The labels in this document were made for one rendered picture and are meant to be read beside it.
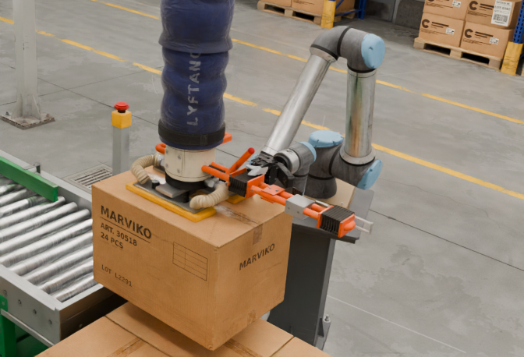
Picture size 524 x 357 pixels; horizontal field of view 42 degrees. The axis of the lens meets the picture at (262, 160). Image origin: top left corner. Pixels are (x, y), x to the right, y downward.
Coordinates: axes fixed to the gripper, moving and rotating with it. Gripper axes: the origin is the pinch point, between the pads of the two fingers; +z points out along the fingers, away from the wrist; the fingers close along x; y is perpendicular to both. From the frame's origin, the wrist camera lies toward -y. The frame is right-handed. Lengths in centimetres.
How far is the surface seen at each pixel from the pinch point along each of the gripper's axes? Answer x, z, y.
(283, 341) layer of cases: -65, -14, -12
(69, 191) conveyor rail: -61, -30, 127
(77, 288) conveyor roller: -65, 16, 67
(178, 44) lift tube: 41.9, 10.4, 25.0
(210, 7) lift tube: 54, 5, 18
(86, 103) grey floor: -121, -224, 342
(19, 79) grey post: -85, -157, 343
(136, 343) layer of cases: -65, 23, 27
